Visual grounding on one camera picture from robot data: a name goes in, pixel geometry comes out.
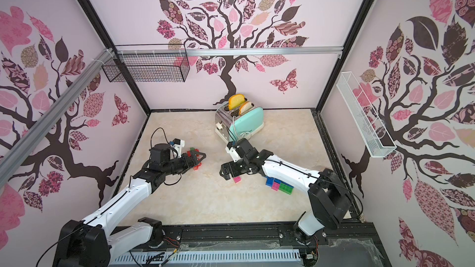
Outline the white slotted cable duct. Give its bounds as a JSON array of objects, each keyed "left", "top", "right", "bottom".
[{"left": 110, "top": 249, "right": 301, "bottom": 267}]

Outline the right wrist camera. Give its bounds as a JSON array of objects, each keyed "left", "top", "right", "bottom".
[{"left": 226, "top": 147, "right": 241, "bottom": 162}]

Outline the blue long lego brick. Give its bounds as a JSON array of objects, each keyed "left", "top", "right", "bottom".
[{"left": 274, "top": 178, "right": 293, "bottom": 188}]

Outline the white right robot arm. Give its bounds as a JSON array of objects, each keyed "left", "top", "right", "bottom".
[{"left": 220, "top": 138, "right": 353, "bottom": 244}]

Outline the aluminium rail back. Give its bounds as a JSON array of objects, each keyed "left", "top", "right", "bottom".
[{"left": 118, "top": 46, "right": 343, "bottom": 56}]

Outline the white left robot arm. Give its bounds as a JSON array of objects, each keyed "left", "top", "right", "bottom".
[{"left": 53, "top": 150, "right": 207, "bottom": 267}]

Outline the blue small lego brick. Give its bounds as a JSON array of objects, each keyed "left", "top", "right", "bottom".
[{"left": 265, "top": 178, "right": 273, "bottom": 187}]

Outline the white wire shelf basket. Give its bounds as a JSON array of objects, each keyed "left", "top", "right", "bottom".
[{"left": 336, "top": 72, "right": 397, "bottom": 158}]

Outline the black wire basket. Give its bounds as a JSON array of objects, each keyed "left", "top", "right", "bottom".
[{"left": 101, "top": 44, "right": 191, "bottom": 83}]

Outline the toast slice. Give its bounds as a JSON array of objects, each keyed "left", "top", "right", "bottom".
[
  {"left": 238, "top": 101, "right": 254, "bottom": 116},
  {"left": 228, "top": 94, "right": 246, "bottom": 111}
]

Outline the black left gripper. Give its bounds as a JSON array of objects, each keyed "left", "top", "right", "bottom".
[{"left": 162, "top": 150, "right": 206, "bottom": 176}]

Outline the mint and cream toaster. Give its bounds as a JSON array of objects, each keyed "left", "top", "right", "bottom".
[{"left": 214, "top": 101, "right": 265, "bottom": 143}]

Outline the aluminium rail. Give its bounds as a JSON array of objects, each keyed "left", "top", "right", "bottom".
[
  {"left": 118, "top": 46, "right": 343, "bottom": 56},
  {"left": 1, "top": 48, "right": 113, "bottom": 186}
]

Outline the red long lego brick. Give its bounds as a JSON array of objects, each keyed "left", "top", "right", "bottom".
[{"left": 193, "top": 163, "right": 202, "bottom": 171}]

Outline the green lego brick right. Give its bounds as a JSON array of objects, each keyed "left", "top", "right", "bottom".
[{"left": 278, "top": 183, "right": 293, "bottom": 195}]

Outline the aluminium rail left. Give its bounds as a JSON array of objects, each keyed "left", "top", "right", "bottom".
[{"left": 1, "top": 48, "right": 113, "bottom": 186}]

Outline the toast slice right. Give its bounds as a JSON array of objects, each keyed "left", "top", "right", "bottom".
[{"left": 238, "top": 101, "right": 254, "bottom": 116}]

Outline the toast slice left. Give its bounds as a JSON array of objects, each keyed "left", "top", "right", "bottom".
[{"left": 228, "top": 94, "right": 246, "bottom": 111}]

